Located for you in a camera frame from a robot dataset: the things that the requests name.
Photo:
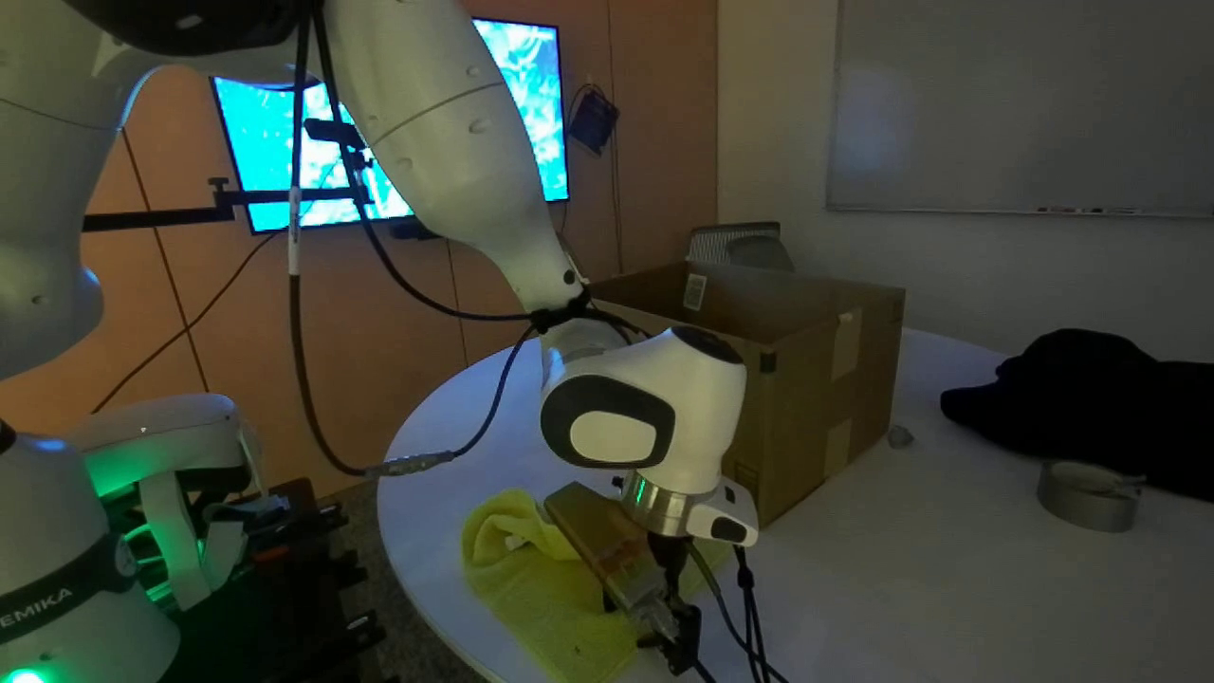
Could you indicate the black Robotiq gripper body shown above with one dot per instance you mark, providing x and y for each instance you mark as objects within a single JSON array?
[{"x": 672, "y": 574}]

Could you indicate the yellow-green towel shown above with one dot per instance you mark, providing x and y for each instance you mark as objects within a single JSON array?
[{"x": 532, "y": 591}]

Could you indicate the brown cardboard box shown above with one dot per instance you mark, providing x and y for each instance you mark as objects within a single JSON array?
[{"x": 819, "y": 379}]

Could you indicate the white chair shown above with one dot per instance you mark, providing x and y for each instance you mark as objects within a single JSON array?
[{"x": 758, "y": 247}]

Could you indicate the black equipment cart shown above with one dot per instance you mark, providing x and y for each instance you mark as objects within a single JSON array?
[{"x": 290, "y": 591}]

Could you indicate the grey tape roll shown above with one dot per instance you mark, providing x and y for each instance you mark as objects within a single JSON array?
[{"x": 1086, "y": 494}]

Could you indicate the black garment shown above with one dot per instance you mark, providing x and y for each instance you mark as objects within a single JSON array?
[{"x": 1102, "y": 402}]

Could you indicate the white device with green light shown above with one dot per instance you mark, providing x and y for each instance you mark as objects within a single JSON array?
[{"x": 164, "y": 467}]

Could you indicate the whiteboard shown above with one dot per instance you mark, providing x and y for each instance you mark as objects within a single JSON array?
[{"x": 1025, "y": 101}]

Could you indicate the wrist-mounted camera bar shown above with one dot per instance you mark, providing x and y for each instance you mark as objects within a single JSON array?
[{"x": 608, "y": 536}]

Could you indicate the small black wall device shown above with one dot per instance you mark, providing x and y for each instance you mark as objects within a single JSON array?
[{"x": 591, "y": 120}]

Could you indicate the wall-mounted TV screen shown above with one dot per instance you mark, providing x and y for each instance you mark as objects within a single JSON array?
[{"x": 258, "y": 153}]

